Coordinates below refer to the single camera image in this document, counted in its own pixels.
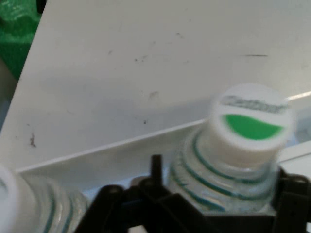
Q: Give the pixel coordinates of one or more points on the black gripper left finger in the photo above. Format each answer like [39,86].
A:
[145,206]

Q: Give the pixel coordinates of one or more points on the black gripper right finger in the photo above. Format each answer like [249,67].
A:
[294,206]

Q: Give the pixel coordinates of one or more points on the green label water bottle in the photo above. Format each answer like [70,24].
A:
[36,206]
[243,145]

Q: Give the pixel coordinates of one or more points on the green foam block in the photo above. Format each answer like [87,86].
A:
[17,31]

